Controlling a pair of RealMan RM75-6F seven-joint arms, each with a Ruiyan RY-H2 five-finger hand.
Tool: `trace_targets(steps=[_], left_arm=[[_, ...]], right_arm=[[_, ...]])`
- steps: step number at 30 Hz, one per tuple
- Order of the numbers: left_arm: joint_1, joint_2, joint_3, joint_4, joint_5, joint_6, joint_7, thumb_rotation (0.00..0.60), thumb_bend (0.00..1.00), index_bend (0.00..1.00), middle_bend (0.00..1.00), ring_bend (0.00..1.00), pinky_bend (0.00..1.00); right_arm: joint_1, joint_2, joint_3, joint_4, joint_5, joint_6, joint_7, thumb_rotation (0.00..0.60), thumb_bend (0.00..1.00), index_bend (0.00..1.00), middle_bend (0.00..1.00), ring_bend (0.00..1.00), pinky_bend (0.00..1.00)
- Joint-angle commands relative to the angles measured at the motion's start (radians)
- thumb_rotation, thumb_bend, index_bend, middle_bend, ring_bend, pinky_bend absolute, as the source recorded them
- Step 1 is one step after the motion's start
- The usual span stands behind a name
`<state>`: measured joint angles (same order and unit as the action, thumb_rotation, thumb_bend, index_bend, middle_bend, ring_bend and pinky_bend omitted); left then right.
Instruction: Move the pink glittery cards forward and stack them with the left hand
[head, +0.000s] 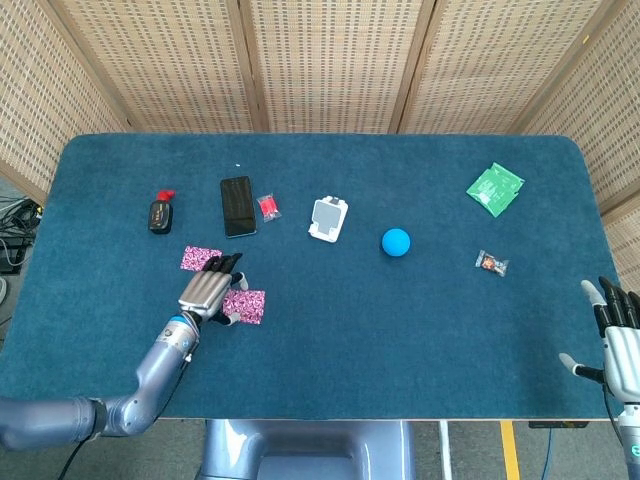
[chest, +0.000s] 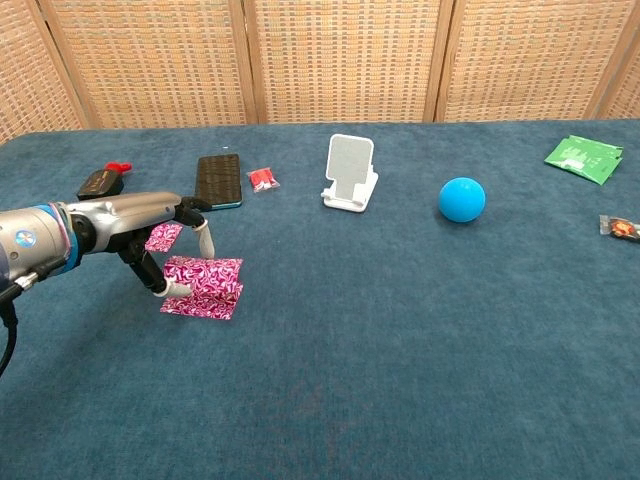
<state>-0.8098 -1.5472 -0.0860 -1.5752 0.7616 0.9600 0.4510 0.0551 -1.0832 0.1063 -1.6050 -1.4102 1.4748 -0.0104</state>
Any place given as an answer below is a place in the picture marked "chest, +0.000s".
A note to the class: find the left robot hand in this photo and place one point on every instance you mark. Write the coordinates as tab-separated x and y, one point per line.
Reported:
125	215

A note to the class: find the pink patterned cloth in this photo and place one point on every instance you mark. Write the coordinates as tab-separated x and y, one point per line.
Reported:
210	276
165	237
200	311

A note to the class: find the black smartphone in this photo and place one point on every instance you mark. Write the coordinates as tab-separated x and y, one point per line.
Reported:
218	180

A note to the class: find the blue ball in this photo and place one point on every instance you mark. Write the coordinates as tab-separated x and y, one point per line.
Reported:
462	199

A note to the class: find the red candy packet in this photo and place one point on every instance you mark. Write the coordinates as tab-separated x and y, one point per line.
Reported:
262	181

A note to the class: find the woven screen panel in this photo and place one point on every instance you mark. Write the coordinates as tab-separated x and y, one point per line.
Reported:
530	60
150	60
627	85
345	60
30	75

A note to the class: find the white phone stand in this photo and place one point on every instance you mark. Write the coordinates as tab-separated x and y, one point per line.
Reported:
347	170

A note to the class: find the blue table cloth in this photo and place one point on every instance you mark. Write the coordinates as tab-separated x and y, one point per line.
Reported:
375	360

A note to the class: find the green foil packet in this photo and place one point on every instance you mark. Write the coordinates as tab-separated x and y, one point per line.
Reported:
582	159

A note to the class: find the small clear candy wrapper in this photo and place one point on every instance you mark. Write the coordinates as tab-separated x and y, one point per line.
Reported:
622	227

